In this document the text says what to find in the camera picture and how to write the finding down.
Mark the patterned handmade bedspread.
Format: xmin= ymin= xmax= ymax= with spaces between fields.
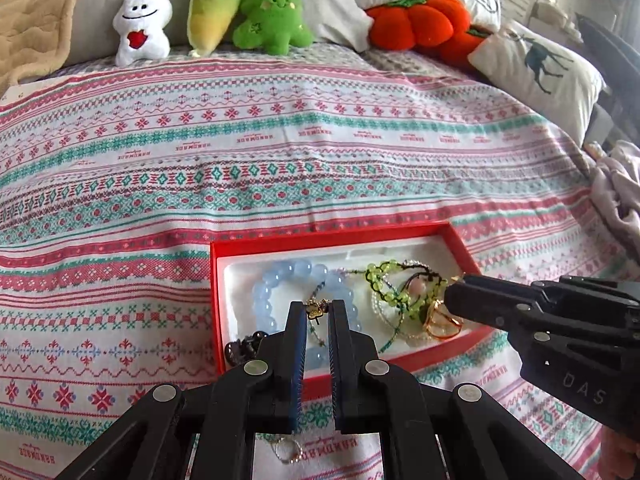
xmin=1 ymin=44 xmax=639 ymax=479

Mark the beige quilted blanket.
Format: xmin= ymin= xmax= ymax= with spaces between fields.
xmin=1 ymin=0 xmax=77 ymax=91

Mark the yellow green plush toy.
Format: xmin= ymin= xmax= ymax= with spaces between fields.
xmin=186 ymin=0 xmax=241 ymax=58

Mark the right hand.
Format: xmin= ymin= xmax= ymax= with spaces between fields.
xmin=598 ymin=427 xmax=639 ymax=480

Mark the green bead bracelet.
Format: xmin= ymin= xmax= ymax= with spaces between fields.
xmin=363 ymin=258 xmax=452 ymax=321

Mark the red jewelry box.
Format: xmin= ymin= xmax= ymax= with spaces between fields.
xmin=210 ymin=221 xmax=491 ymax=373

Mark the orange pumpkin plush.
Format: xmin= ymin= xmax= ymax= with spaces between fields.
xmin=366 ymin=0 xmax=491 ymax=72

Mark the white deer pillow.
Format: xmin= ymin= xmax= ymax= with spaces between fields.
xmin=468 ymin=20 xmax=605 ymax=145

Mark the black chair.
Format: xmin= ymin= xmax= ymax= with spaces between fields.
xmin=576 ymin=14 xmax=639 ymax=144

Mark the small gold pearl earring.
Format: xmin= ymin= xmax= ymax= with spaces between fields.
xmin=305 ymin=298 xmax=332 ymax=321

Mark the green tree plush toy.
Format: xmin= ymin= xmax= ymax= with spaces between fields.
xmin=232 ymin=0 xmax=314 ymax=55

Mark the gold dice charm hoop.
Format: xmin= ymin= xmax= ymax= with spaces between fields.
xmin=270 ymin=434 xmax=303 ymax=465

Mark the blue bead bracelet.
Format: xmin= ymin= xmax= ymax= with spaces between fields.
xmin=250 ymin=258 xmax=362 ymax=369

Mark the gold ring green stone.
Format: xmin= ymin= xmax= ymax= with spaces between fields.
xmin=423 ymin=299 xmax=463 ymax=340

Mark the dark small bead bracelet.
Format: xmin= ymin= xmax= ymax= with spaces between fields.
xmin=307 ymin=278 xmax=402 ymax=356

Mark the white plush toy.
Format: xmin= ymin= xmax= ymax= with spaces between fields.
xmin=112 ymin=0 xmax=172 ymax=67

